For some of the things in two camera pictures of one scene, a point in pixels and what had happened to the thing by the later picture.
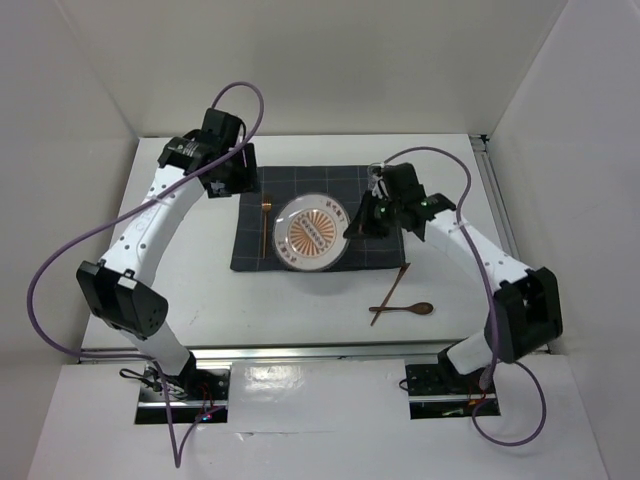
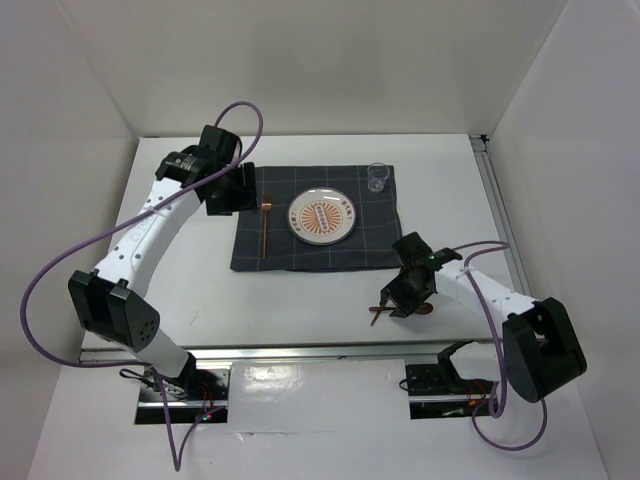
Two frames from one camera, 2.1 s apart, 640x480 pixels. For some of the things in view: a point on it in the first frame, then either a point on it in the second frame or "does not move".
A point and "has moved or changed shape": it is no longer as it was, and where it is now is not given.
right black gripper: (363, 223) -> (404, 303)
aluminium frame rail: (495, 195) does not move
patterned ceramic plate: (308, 232) has moved or changed shape
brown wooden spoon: (419, 308) does not move
